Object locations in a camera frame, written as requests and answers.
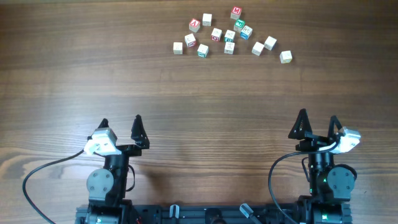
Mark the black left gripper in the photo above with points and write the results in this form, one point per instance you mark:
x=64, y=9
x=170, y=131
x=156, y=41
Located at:
x=125, y=148

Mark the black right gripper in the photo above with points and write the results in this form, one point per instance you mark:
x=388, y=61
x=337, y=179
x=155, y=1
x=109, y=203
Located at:
x=314, y=140

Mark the blue sided plain wooden block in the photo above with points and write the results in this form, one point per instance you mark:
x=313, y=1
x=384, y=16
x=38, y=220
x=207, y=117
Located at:
x=178, y=48

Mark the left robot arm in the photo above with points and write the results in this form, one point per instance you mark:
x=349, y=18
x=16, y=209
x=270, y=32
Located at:
x=107, y=186

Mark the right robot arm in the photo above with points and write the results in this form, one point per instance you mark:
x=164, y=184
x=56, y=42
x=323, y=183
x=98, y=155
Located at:
x=330, y=184

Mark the yellow engraved wooden block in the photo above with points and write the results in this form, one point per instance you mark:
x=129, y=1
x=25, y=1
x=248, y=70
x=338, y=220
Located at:
x=286, y=56

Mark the red sided wooden block left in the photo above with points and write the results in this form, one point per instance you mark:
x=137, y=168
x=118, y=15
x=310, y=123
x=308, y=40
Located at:
x=190, y=40

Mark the red sided wooden block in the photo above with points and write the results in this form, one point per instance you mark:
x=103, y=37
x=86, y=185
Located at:
x=190, y=40
x=216, y=34

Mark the green sided wooden block lower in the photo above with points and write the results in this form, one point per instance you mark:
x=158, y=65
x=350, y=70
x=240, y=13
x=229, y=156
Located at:
x=202, y=50

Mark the green sided wooden block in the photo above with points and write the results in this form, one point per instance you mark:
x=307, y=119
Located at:
x=229, y=36
x=202, y=50

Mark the blue engraved wooden block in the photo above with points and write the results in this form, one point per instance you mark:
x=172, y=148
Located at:
x=229, y=48

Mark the green sided wooden block centre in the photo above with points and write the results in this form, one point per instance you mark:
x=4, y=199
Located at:
x=229, y=36

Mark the green top wooden block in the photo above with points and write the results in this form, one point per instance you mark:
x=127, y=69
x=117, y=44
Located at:
x=238, y=25

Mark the red letter A block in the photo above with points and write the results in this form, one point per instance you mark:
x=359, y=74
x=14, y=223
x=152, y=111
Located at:
x=194, y=25

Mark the red sided wooden block centre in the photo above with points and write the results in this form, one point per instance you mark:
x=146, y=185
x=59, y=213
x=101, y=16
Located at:
x=216, y=34

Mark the red letter M block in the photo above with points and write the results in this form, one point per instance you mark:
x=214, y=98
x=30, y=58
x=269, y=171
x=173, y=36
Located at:
x=236, y=12

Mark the plain wooden block top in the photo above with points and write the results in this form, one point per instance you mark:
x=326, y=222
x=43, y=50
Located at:
x=207, y=19

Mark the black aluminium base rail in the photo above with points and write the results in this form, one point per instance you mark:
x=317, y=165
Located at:
x=214, y=214

